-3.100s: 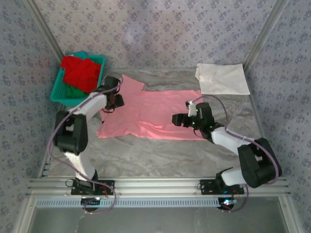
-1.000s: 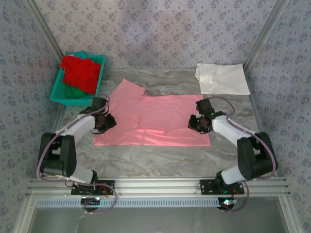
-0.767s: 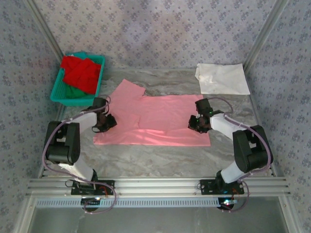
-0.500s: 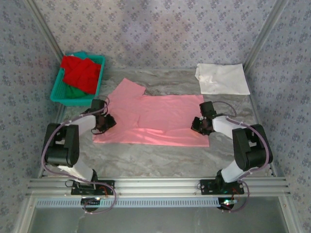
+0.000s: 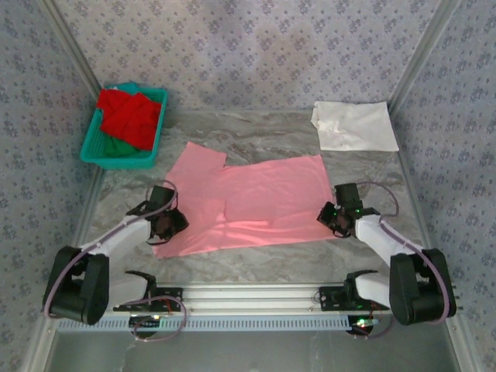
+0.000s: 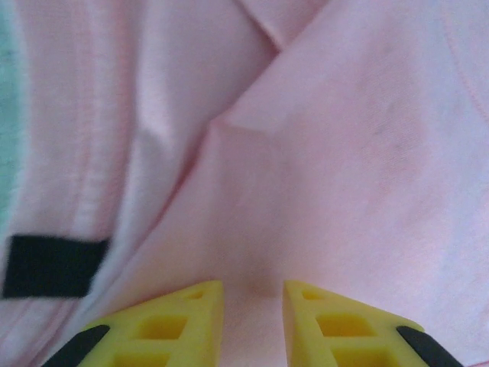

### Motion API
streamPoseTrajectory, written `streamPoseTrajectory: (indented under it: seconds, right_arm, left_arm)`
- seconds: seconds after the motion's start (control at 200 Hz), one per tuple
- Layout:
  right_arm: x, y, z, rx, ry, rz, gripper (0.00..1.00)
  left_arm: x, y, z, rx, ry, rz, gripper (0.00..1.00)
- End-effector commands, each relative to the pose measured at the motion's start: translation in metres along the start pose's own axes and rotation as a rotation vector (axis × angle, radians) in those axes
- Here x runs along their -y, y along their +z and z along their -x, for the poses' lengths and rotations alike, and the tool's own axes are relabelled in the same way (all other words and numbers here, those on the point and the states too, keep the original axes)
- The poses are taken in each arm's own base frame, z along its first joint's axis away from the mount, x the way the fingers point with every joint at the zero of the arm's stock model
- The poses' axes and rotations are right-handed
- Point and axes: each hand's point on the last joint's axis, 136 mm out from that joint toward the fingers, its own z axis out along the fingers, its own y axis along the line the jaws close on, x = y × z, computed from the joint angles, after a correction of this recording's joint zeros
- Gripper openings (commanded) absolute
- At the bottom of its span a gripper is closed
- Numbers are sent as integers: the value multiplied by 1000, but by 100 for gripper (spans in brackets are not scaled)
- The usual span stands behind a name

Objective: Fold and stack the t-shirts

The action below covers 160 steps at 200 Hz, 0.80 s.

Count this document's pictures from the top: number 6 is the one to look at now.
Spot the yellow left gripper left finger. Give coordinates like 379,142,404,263
41,280,225,367

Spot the pink t-shirt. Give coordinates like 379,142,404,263
0,0,489,367

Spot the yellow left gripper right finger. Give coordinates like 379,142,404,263
283,280,465,367

